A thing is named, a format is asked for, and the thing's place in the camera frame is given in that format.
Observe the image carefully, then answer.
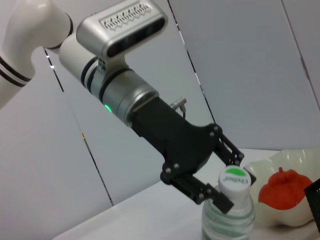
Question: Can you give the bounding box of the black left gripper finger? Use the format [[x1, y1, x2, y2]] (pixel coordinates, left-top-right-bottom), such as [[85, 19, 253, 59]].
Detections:
[[161, 172, 235, 215], [212, 133, 257, 187]]

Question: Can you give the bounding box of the pale green glass fruit plate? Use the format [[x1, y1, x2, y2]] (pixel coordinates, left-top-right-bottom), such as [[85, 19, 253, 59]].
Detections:
[[243, 148, 320, 228]]

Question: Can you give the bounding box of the red-orange toy orange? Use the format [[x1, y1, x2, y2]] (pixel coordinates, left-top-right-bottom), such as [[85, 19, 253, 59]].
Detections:
[[258, 166, 314, 211]]

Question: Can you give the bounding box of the left gripper cable with connector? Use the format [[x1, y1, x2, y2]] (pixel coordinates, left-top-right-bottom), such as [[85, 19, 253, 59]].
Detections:
[[169, 98, 189, 121]]

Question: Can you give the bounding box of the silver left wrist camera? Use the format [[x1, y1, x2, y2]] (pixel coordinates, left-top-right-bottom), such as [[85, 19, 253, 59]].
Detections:
[[76, 0, 169, 67]]

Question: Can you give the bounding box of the clear bottle with green label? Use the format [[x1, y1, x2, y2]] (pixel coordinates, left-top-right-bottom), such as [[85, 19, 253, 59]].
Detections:
[[201, 166, 256, 240]]

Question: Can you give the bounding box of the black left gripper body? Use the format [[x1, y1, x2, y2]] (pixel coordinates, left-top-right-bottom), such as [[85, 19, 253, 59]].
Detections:
[[131, 96, 223, 186]]

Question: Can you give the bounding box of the black mesh pen holder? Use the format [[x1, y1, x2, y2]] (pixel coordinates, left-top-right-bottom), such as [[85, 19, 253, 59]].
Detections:
[[303, 177, 320, 232]]

